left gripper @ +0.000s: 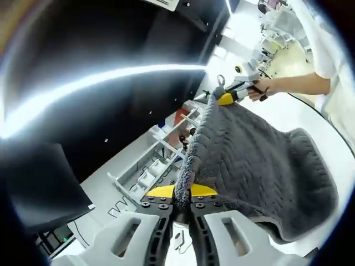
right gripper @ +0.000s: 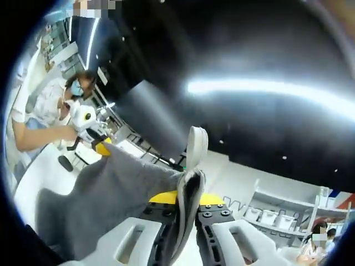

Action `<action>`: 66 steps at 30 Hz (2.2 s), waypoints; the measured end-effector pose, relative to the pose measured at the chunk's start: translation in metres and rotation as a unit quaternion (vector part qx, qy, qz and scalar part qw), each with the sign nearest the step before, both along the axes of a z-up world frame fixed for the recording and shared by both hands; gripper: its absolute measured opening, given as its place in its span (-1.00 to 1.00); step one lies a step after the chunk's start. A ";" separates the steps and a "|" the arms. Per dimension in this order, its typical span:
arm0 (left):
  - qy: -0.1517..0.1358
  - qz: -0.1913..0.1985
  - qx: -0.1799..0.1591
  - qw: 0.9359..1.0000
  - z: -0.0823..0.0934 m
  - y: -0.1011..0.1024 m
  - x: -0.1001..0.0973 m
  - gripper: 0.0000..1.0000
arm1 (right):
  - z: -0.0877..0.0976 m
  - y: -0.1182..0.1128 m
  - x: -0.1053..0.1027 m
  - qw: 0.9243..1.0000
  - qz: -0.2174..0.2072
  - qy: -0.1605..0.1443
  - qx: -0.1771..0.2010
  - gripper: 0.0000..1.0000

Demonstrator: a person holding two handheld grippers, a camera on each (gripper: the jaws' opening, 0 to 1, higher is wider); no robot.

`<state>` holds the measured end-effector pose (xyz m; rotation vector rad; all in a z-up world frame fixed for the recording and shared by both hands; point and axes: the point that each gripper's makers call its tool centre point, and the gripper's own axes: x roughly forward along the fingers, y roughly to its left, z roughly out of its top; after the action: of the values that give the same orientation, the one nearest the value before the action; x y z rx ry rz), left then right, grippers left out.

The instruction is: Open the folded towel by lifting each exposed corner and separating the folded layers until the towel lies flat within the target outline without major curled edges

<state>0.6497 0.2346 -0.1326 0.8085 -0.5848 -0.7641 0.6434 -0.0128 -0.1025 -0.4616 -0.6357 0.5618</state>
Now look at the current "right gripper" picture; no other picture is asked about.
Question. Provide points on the grey towel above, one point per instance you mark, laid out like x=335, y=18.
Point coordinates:
x=111, y=180

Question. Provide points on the person's left hand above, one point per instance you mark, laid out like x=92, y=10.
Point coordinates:
x=68, y=135

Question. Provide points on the white laptop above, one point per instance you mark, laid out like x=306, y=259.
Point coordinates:
x=84, y=156

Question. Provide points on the black oval object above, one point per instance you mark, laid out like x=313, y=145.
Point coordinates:
x=66, y=163

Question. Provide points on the person's white shirt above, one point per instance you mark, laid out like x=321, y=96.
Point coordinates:
x=20, y=108

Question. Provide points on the set of white storage bins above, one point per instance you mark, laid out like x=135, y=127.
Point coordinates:
x=269, y=217

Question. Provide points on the short ceiling light strip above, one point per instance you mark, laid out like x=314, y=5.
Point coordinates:
x=93, y=41

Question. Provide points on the grey metal shelf rack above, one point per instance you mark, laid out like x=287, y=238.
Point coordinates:
x=277, y=198

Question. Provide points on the long ceiling light strip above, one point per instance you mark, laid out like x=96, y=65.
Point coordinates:
x=249, y=87

